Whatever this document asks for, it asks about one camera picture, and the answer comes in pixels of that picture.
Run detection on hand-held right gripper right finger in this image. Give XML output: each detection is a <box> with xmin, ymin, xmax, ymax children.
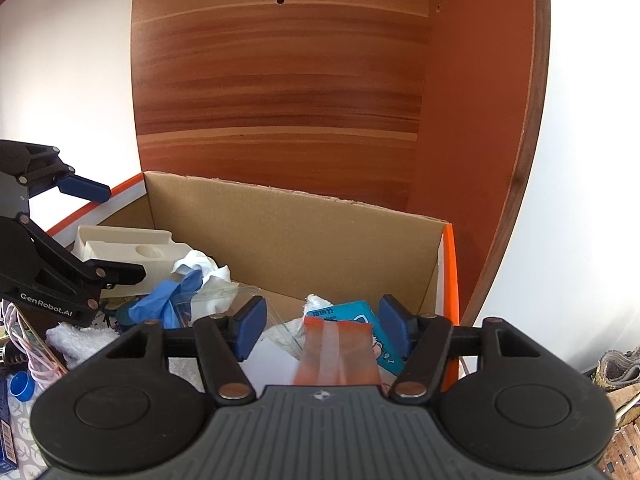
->
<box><xmin>378</xmin><ymin>294</ymin><xmax>533</xmax><ymax>403</ymax></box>

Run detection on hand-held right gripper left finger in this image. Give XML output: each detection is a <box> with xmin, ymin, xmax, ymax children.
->
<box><xmin>106</xmin><ymin>295</ymin><xmax>268</xmax><ymax>403</ymax></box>

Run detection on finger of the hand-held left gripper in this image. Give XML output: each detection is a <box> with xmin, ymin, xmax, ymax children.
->
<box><xmin>87</xmin><ymin>261</ymin><xmax>147</xmax><ymax>290</ymax></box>
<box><xmin>54</xmin><ymin>159</ymin><xmax>112</xmax><ymax>203</ymax></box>

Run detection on cream plastic holder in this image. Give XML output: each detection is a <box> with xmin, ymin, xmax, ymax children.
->
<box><xmin>74</xmin><ymin>225</ymin><xmax>193</xmax><ymax>291</ymax></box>

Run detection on blue nitrile glove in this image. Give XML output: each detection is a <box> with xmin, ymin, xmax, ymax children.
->
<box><xmin>127</xmin><ymin>270</ymin><xmax>203</xmax><ymax>326</ymax></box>

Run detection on orange zip pouch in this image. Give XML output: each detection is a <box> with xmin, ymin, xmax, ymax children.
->
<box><xmin>295</xmin><ymin>315</ymin><xmax>386</xmax><ymax>388</ymax></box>

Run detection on white cloth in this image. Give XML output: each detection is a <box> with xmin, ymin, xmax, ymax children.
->
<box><xmin>172</xmin><ymin>250</ymin><xmax>231</xmax><ymax>286</ymax></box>

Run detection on orange cardboard box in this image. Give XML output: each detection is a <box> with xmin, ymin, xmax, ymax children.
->
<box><xmin>45</xmin><ymin>170</ymin><xmax>458</xmax><ymax>396</ymax></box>

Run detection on blue cartoon print packet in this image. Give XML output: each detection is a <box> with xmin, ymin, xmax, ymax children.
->
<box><xmin>330</xmin><ymin>300</ymin><xmax>406</xmax><ymax>376</ymax></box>

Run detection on flat clear plastic bag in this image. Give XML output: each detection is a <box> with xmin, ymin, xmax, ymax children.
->
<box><xmin>170</xmin><ymin>280</ymin><xmax>301</xmax><ymax>356</ymax></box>

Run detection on white paper sheet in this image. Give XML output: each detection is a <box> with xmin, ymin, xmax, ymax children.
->
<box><xmin>240</xmin><ymin>340</ymin><xmax>306</xmax><ymax>396</ymax></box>

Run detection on white tissue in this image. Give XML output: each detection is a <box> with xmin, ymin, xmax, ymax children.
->
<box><xmin>302</xmin><ymin>294</ymin><xmax>335</xmax><ymax>318</ymax></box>

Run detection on white fluffy towel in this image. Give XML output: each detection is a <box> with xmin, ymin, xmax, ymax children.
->
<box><xmin>46</xmin><ymin>322</ymin><xmax>126</xmax><ymax>368</ymax></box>

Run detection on blue plastic cap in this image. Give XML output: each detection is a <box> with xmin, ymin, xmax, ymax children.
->
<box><xmin>9</xmin><ymin>372</ymin><xmax>36</xmax><ymax>401</ymax></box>

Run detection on blue carton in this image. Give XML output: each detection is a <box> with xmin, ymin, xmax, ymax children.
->
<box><xmin>0</xmin><ymin>375</ymin><xmax>21</xmax><ymax>466</ymax></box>

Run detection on wooden cabinet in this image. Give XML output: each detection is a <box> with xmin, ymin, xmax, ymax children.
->
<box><xmin>130</xmin><ymin>0</ymin><xmax>551</xmax><ymax>376</ymax></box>

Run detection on grey slippers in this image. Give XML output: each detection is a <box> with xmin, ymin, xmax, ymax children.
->
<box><xmin>590</xmin><ymin>350</ymin><xmax>640</xmax><ymax>391</ymax></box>

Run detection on white cable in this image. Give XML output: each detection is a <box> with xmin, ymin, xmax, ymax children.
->
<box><xmin>0</xmin><ymin>300</ymin><xmax>68</xmax><ymax>386</ymax></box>

